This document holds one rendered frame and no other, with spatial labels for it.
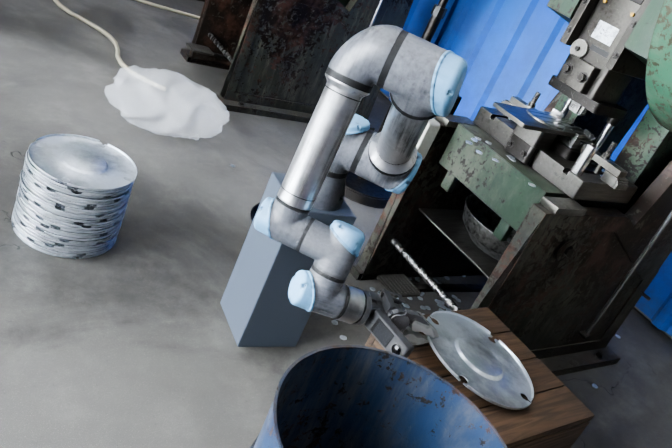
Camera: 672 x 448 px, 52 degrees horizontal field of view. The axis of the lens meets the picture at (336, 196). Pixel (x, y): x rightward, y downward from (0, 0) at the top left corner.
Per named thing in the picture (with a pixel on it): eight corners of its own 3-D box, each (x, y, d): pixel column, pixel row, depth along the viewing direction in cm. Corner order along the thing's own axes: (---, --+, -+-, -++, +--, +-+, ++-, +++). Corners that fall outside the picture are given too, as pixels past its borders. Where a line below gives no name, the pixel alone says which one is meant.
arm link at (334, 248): (316, 213, 135) (292, 262, 137) (367, 238, 135) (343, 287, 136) (321, 209, 143) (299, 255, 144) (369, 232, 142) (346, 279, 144)
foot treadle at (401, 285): (387, 308, 208) (394, 295, 206) (370, 287, 215) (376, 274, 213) (509, 299, 245) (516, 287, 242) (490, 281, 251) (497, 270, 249)
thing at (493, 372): (541, 378, 164) (544, 375, 164) (517, 432, 139) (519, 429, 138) (447, 299, 172) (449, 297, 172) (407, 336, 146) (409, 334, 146)
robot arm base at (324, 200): (299, 207, 167) (313, 173, 163) (278, 174, 178) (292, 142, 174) (350, 213, 175) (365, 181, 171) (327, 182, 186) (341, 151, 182)
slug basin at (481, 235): (498, 280, 208) (514, 254, 204) (432, 215, 231) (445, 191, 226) (563, 277, 229) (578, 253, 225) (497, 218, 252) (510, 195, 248)
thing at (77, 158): (115, 204, 179) (116, 201, 178) (7, 163, 176) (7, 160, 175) (149, 162, 205) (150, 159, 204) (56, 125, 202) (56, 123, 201)
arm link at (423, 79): (366, 141, 177) (408, 16, 127) (418, 166, 176) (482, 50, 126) (346, 179, 173) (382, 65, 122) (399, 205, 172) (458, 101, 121)
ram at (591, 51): (583, 98, 193) (642, -2, 181) (546, 75, 203) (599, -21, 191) (616, 106, 204) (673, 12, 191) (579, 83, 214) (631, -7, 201)
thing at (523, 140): (503, 165, 192) (526, 123, 187) (472, 140, 202) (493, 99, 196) (555, 171, 208) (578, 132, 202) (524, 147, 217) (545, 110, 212)
